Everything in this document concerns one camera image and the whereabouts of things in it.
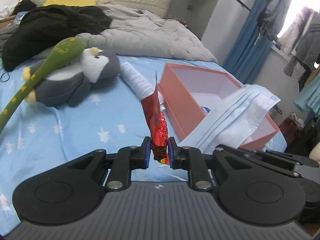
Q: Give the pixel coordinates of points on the black clothing pile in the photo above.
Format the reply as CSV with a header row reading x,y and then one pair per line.
x,y
44,27

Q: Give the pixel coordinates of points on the red foil snack packet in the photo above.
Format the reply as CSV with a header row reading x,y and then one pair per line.
x,y
157,125

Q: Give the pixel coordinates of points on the green plush stick toy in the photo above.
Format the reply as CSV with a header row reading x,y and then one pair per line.
x,y
63,53

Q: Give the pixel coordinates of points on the yellow pillow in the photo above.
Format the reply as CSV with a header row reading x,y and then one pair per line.
x,y
75,3

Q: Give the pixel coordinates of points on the blue star bedsheet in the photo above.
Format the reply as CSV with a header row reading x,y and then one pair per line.
x,y
38,138

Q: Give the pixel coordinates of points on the blue curtain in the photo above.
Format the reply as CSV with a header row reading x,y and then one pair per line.
x,y
247,55

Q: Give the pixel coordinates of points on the blue plastic tissue pack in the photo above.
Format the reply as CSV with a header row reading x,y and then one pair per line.
x,y
205,110

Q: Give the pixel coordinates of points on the grey penguin plush toy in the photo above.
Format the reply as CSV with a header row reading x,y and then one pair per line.
x,y
71,84

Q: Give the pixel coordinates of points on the white towel roll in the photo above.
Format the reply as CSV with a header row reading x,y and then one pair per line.
x,y
142,88

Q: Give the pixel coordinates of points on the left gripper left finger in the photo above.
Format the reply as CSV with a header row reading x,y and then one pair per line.
x,y
106,171

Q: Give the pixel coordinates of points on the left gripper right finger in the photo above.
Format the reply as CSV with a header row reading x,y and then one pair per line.
x,y
206,171

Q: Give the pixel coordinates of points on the pink cardboard box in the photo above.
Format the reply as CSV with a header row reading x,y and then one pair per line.
x,y
186,88

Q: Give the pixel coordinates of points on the white face mask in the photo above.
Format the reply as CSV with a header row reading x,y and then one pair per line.
x,y
239,120

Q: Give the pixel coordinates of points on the hanging clothes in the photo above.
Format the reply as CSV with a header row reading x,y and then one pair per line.
x,y
299,38

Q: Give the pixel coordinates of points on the grey duvet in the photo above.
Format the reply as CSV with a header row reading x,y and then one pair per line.
x,y
136,32

